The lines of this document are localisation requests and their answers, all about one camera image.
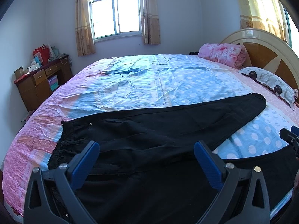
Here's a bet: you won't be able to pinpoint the wooden desk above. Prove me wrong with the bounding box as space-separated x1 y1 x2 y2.
14 54 73 111

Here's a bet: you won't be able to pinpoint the beige curtain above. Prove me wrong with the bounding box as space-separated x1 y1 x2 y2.
75 0 95 57
140 0 161 45

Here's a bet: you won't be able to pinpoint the left beige curtain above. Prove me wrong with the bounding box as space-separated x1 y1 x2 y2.
75 0 95 57

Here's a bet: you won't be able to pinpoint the right beige curtain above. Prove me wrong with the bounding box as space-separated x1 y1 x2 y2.
140 0 161 45

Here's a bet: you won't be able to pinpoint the blue pink bed sheet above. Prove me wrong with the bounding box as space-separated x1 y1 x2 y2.
2 55 298 220

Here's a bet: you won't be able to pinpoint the tissue box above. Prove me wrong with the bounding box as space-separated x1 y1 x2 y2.
27 62 41 72

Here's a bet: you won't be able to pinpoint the window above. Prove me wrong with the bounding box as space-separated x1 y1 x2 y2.
88 0 141 41

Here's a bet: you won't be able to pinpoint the pink folded blanket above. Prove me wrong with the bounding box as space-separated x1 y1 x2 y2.
198 43 248 69

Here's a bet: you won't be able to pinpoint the cardboard box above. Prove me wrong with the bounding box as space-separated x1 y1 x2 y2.
14 66 24 79

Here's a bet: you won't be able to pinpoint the black pants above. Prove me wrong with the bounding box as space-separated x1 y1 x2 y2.
47 92 299 224

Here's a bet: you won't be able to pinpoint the yellow side curtain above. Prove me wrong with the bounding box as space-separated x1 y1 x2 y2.
238 0 290 45

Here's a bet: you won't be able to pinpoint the patterned pillow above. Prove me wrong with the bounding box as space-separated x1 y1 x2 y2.
239 67 298 109

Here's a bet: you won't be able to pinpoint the cream wooden headboard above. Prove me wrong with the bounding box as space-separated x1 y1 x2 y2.
222 28 298 89

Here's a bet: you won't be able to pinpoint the red gift bag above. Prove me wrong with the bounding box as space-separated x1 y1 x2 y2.
33 45 50 66

